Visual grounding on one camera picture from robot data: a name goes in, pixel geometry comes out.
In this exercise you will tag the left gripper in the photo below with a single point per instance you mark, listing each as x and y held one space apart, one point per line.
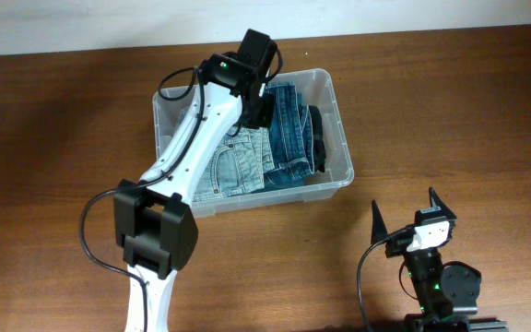
266 113

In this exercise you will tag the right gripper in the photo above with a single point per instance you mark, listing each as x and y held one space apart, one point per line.
378 231

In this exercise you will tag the dark blue jeans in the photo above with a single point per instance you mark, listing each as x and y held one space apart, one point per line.
291 140

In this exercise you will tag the light blue jeans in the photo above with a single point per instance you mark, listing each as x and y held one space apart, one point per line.
238 165

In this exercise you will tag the dark garment with band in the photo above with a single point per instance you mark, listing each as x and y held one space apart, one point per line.
319 152

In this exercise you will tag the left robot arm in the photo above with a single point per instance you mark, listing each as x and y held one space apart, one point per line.
153 218

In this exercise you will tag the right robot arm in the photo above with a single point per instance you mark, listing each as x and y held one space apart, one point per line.
447 293

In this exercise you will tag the clear plastic storage bin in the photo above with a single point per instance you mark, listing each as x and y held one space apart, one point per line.
316 88

